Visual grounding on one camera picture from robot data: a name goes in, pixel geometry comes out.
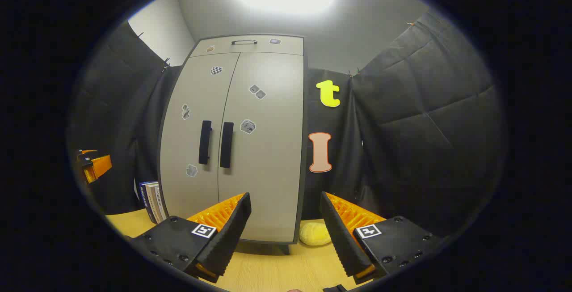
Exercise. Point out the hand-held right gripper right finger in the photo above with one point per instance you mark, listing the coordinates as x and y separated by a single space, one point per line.
342 238

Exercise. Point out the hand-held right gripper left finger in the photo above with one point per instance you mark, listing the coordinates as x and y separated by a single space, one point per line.
232 234

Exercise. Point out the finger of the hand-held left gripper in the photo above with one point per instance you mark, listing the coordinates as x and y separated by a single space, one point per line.
100 165

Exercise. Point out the grey cabinet door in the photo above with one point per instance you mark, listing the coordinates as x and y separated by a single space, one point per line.
268 171
178 144

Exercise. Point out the grey double-door shoe cabinet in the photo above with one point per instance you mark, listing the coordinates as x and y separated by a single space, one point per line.
306 104

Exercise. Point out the grey cabinet drawer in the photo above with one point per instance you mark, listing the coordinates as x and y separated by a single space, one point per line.
259 48

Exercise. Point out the blue book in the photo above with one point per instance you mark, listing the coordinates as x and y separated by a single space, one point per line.
144 198

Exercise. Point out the grey book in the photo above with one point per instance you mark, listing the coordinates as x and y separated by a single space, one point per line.
161 205

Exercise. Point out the black backdrop cloth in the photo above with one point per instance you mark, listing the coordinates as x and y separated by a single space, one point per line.
424 126

